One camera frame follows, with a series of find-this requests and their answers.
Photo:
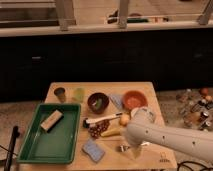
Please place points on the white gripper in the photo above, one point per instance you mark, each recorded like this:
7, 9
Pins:
136, 151

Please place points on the silver metal fork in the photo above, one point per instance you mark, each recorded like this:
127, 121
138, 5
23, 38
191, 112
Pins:
123, 148

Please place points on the white plastic cup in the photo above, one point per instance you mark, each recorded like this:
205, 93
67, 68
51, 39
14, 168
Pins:
134, 111

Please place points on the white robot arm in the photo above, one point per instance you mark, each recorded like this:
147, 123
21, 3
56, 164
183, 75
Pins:
142, 127

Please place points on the green translucent plastic cup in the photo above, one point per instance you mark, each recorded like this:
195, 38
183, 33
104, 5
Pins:
78, 95

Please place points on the dark metal cup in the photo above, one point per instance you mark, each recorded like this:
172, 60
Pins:
60, 94

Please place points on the yellow toy banana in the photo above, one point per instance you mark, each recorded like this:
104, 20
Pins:
111, 132

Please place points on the yellow toy lemon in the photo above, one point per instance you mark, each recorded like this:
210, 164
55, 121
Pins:
124, 119

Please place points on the toy grape bunch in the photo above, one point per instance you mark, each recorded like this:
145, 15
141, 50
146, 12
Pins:
98, 128

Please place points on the blue sponge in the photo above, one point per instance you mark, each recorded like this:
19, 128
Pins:
93, 150

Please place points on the orange bowl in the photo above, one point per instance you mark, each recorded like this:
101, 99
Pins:
133, 99

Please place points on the grey blue cloth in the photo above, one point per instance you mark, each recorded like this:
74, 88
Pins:
116, 100

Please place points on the dark brown bowl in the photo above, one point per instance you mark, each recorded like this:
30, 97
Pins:
98, 102

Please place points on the pile of bottles on floor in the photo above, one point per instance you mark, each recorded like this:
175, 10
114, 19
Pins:
196, 113

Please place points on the green plastic tray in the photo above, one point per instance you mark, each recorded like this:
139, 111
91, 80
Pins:
55, 146

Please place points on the wooden block in tray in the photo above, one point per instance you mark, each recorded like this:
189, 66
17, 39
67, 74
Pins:
55, 116

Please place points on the black stand pole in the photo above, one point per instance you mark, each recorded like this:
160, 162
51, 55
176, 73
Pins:
14, 136

